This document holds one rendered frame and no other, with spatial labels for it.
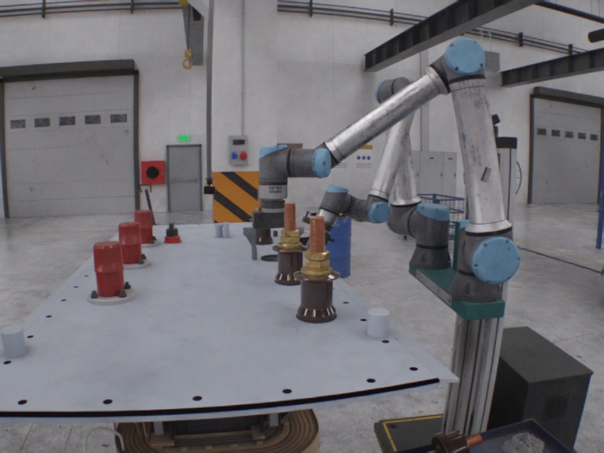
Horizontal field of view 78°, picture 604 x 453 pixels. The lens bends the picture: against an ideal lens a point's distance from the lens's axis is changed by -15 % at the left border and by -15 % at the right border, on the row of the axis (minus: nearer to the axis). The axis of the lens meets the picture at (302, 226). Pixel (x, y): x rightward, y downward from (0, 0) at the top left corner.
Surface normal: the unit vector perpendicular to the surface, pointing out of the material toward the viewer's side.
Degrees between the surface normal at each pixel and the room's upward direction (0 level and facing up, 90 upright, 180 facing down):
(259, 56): 90
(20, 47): 90
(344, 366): 0
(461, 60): 82
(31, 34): 90
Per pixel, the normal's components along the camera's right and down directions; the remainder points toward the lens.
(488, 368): 0.07, 0.15
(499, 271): -0.16, 0.24
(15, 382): 0.00, -0.99
